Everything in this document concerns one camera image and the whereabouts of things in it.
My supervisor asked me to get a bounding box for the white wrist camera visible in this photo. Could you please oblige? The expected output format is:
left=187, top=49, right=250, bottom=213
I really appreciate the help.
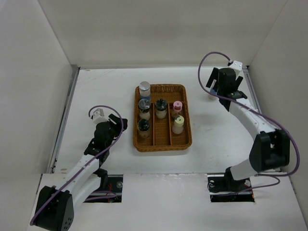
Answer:
left=91, top=108, right=108, bottom=125
left=227, top=60, right=243, bottom=77

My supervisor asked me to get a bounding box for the blue-label silver-lid shaker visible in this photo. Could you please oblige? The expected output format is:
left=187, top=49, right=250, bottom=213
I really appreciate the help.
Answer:
left=139, top=81, right=151, bottom=101

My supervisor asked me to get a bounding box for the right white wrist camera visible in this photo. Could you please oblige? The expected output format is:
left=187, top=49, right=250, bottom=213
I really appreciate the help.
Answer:
left=227, top=60, right=243, bottom=77

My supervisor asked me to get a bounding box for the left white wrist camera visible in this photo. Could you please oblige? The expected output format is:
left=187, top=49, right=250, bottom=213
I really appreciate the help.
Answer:
left=91, top=108, right=108, bottom=125

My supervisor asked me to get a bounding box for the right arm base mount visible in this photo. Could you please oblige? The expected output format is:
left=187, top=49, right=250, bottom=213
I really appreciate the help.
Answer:
left=207, top=173, right=255, bottom=203

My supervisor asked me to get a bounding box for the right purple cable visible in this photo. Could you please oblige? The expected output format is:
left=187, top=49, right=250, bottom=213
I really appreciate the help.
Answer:
left=197, top=51, right=301, bottom=195

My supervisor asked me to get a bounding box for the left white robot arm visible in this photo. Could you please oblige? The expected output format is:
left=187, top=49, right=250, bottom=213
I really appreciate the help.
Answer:
left=30, top=110, right=128, bottom=231

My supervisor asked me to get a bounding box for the brown wicker divided tray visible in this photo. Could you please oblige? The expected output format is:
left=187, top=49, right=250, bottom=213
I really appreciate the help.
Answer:
left=133, top=84, right=192, bottom=152

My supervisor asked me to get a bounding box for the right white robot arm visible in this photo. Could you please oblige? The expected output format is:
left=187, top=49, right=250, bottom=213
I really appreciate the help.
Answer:
left=206, top=67, right=290, bottom=193

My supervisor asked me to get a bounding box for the black-lid glass jar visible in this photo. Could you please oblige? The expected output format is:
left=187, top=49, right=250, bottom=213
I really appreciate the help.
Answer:
left=137, top=119, right=150, bottom=138

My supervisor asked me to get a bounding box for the yellow-lid condiment bottle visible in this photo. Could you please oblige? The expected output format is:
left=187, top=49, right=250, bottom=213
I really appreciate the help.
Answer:
left=172, top=115, right=185, bottom=134

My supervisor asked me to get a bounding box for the blue-label beige-lid shaker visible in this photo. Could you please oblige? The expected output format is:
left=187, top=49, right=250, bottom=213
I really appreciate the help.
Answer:
left=208, top=89, right=217, bottom=100

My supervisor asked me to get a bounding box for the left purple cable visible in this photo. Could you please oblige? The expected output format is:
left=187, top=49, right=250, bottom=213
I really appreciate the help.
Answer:
left=29, top=105, right=125, bottom=227

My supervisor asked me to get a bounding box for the black-knob glass grinder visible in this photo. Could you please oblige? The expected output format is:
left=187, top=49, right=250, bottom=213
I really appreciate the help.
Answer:
left=154, top=99, right=167, bottom=119

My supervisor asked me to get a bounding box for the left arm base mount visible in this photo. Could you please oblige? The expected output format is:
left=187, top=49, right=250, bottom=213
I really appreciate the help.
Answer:
left=85, top=168, right=124, bottom=203

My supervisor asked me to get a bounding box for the purple cable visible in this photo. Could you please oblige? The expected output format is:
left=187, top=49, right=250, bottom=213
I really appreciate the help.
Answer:
left=197, top=51, right=301, bottom=195
left=29, top=105, right=125, bottom=227

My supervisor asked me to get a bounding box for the pink-lid condiment bottle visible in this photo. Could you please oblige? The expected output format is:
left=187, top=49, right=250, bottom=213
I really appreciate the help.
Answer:
left=171, top=101, right=183, bottom=118

